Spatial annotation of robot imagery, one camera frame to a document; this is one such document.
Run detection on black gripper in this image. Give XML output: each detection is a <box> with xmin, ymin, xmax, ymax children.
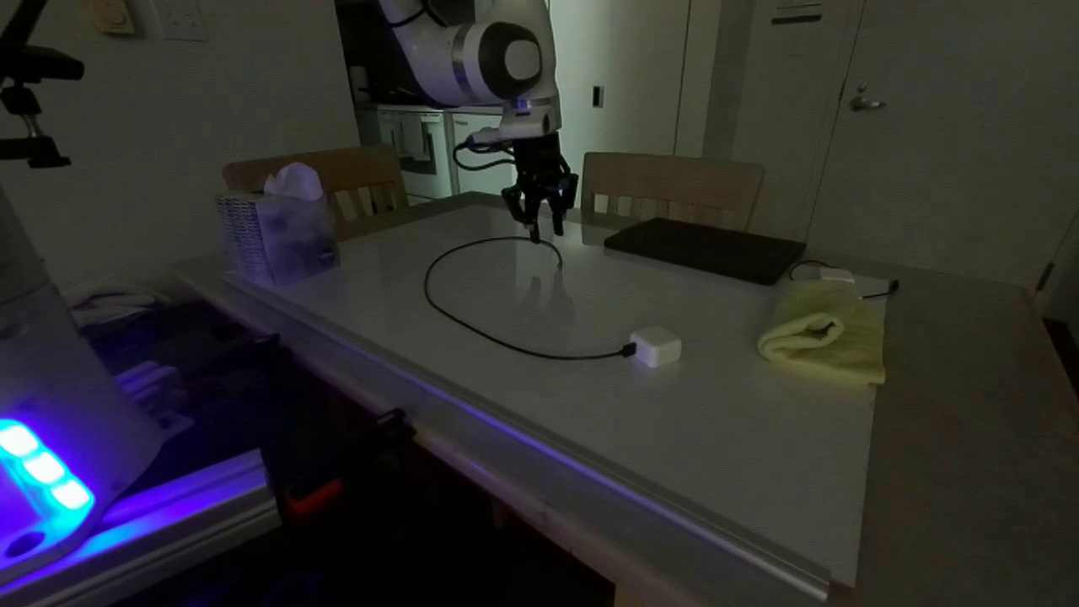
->
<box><xmin>498</xmin><ymin>127</ymin><xmax>584</xmax><ymax>241</ymax></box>

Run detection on black cable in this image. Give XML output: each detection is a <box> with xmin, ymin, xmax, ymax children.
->
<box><xmin>422</xmin><ymin>231</ymin><xmax>640</xmax><ymax>368</ymax></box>

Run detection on white power adapter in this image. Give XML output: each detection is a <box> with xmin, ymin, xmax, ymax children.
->
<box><xmin>626</xmin><ymin>323</ymin><xmax>689</xmax><ymax>373</ymax></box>

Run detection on white kitchen cabinet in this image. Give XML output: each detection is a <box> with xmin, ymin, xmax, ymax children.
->
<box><xmin>448</xmin><ymin>107</ymin><xmax>514</xmax><ymax>197</ymax></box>

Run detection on wooden chair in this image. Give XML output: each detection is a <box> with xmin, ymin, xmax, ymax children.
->
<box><xmin>220</xmin><ymin>146</ymin><xmax>413</xmax><ymax>241</ymax></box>
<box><xmin>575</xmin><ymin>148</ymin><xmax>768</xmax><ymax>234</ymax></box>

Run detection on white oven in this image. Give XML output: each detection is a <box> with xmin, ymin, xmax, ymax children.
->
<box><xmin>373</xmin><ymin>102</ymin><xmax>454</xmax><ymax>205</ymax></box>

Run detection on white tissue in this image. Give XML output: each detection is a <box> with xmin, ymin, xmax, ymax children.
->
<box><xmin>264</xmin><ymin>157</ymin><xmax>331</xmax><ymax>205</ymax></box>

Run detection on grey tissue box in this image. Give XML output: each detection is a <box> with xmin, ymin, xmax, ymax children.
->
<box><xmin>217</xmin><ymin>187</ymin><xmax>342</xmax><ymax>285</ymax></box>

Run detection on small white flat item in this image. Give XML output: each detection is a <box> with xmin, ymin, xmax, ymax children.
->
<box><xmin>790</xmin><ymin>259</ymin><xmax>863</xmax><ymax>285</ymax></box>

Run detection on yellow folded cloth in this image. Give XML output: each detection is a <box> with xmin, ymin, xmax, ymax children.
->
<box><xmin>754</xmin><ymin>277</ymin><xmax>892</xmax><ymax>392</ymax></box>

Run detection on door sign plate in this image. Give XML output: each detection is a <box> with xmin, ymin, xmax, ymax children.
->
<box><xmin>764</xmin><ymin>0</ymin><xmax>828</xmax><ymax>25</ymax></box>

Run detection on red clamp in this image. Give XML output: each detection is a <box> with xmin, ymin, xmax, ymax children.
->
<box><xmin>275</xmin><ymin>475</ymin><xmax>349</xmax><ymax>523</ymax></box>

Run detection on grey door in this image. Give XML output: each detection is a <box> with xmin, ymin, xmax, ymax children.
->
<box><xmin>806</xmin><ymin>0</ymin><xmax>1079</xmax><ymax>294</ymax></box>

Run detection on metal door handle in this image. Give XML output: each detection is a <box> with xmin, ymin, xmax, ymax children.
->
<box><xmin>845</xmin><ymin>83</ymin><xmax>891</xmax><ymax>116</ymax></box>

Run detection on small black cable end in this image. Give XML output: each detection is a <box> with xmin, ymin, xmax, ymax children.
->
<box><xmin>861</xmin><ymin>277</ymin><xmax>908</xmax><ymax>305</ymax></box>

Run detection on aluminium frame rail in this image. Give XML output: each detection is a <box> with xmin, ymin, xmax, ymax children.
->
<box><xmin>0</xmin><ymin>448</ymin><xmax>285</xmax><ymax>607</ymax></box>

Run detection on yellow wall note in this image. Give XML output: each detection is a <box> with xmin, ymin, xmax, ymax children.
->
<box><xmin>86</xmin><ymin>0</ymin><xmax>140</xmax><ymax>41</ymax></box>

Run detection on black camera on tripod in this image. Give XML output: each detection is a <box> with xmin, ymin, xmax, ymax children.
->
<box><xmin>0</xmin><ymin>0</ymin><xmax>86</xmax><ymax>170</ymax></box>

